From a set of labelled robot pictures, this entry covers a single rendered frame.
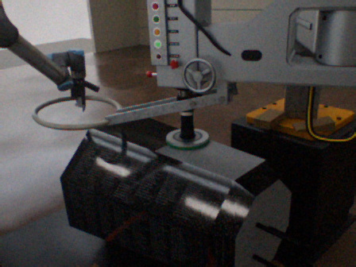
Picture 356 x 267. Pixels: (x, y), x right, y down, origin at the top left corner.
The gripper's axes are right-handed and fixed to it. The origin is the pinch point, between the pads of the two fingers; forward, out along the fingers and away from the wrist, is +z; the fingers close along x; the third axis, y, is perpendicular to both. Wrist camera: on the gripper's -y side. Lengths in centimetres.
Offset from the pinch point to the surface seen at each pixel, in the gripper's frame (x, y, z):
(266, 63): 83, -80, -49
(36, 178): -71, 55, 93
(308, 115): 86, -101, -27
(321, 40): 88, -99, -59
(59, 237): 21, 21, 84
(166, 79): 62, -43, -36
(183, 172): 83, -49, -1
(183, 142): 64, -52, -6
